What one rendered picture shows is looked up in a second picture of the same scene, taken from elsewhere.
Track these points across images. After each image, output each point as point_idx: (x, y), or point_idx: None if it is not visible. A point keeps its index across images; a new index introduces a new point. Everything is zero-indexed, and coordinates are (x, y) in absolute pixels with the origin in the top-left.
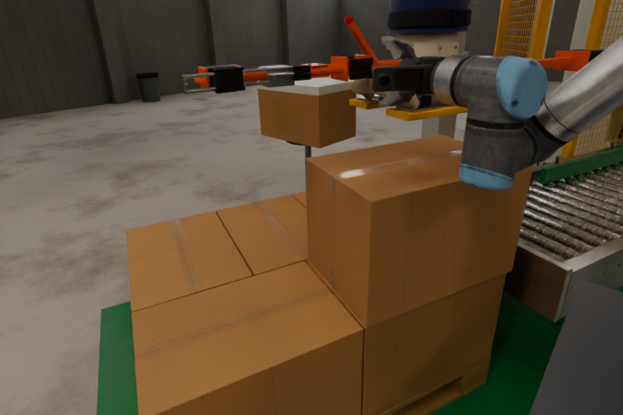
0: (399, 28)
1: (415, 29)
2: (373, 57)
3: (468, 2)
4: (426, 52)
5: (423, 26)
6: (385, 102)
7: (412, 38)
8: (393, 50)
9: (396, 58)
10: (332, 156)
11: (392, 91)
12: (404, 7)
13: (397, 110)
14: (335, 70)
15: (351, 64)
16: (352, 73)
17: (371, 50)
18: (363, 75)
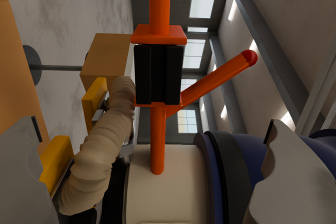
0: (214, 151)
1: (219, 184)
2: (177, 105)
3: None
4: (177, 205)
5: (225, 198)
6: (2, 146)
7: (199, 175)
8: (294, 190)
9: (261, 222)
10: (15, 49)
11: (39, 201)
12: (248, 160)
13: (54, 165)
14: (157, 7)
15: (171, 50)
16: (148, 52)
17: (187, 103)
18: (142, 82)
